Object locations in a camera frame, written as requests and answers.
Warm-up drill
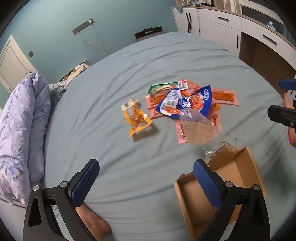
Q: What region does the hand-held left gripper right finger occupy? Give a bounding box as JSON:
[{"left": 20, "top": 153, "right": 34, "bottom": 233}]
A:
[{"left": 193, "top": 159, "right": 270, "bottom": 241}]

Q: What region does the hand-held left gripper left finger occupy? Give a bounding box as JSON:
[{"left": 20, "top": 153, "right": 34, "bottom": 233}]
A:
[{"left": 23, "top": 159, "right": 100, "bottom": 241}]

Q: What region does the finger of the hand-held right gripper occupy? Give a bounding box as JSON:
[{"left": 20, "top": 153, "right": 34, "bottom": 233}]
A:
[
  {"left": 279, "top": 79, "right": 296, "bottom": 90},
  {"left": 267, "top": 105, "right": 296, "bottom": 128}
]

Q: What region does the cardboard box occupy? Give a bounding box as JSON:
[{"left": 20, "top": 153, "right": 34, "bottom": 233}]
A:
[{"left": 173, "top": 146, "right": 267, "bottom": 240}]

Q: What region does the person's right hand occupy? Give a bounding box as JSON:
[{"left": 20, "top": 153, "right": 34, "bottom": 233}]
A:
[{"left": 282, "top": 93, "right": 296, "bottom": 146}]

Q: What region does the clear crumpled plastic wrap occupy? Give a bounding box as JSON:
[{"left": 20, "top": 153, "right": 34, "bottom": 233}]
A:
[{"left": 203, "top": 141, "right": 240, "bottom": 163}]

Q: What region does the light blue bed sheet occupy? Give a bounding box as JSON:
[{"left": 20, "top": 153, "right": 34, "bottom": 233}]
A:
[{"left": 44, "top": 31, "right": 296, "bottom": 241}]

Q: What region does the person's bare foot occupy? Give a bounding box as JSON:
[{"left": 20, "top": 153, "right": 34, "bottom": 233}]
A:
[{"left": 76, "top": 204, "right": 112, "bottom": 241}]

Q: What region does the translucent plastic bag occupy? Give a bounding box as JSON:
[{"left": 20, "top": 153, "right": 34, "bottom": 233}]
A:
[{"left": 179, "top": 108, "right": 219, "bottom": 146}]

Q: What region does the white desk with drawers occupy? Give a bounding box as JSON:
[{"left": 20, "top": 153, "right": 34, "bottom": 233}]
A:
[{"left": 239, "top": 0, "right": 296, "bottom": 77}]

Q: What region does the blue snack bag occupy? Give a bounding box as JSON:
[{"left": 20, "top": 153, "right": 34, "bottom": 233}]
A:
[{"left": 155, "top": 85, "right": 212, "bottom": 120}]

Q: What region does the yellow snack packet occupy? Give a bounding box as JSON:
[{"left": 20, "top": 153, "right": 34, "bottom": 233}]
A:
[{"left": 121, "top": 97, "right": 153, "bottom": 137}]

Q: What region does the pink white-labelled snack packet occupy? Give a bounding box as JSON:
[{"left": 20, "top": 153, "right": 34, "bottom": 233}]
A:
[{"left": 177, "top": 80, "right": 199, "bottom": 93}]

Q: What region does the white cabinet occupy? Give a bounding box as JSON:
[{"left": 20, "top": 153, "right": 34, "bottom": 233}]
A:
[{"left": 171, "top": 6, "right": 242, "bottom": 56}]

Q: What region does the green snack packet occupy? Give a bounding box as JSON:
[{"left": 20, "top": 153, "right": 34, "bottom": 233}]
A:
[{"left": 148, "top": 82, "right": 178, "bottom": 94}]

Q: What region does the cluttered bedside stand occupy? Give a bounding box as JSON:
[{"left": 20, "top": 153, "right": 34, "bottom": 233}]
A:
[{"left": 59, "top": 61, "right": 91, "bottom": 87}]

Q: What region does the white door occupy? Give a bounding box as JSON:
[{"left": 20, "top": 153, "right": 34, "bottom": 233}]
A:
[{"left": 0, "top": 35, "right": 38, "bottom": 93}]

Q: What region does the black box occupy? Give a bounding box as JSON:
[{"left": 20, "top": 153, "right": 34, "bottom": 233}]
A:
[{"left": 135, "top": 27, "right": 163, "bottom": 42}]

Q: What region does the black hanging strap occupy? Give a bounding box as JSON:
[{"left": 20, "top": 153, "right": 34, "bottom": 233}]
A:
[{"left": 186, "top": 13, "right": 194, "bottom": 34}]

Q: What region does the wall bracket with cords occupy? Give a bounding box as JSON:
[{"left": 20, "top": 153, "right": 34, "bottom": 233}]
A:
[{"left": 72, "top": 19, "right": 107, "bottom": 55}]

